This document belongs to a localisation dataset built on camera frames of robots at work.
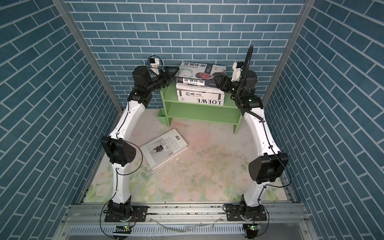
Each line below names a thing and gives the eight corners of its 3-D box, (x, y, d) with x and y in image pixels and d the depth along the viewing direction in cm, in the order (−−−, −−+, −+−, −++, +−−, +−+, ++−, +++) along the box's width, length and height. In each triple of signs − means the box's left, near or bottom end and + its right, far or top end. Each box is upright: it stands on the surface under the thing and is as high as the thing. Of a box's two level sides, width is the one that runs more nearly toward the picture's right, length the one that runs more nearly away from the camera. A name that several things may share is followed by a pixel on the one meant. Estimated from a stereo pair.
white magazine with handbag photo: (152, 170, 90) (150, 168, 87) (141, 150, 99) (139, 147, 95) (188, 148, 100) (188, 145, 97) (175, 131, 109) (174, 128, 106)
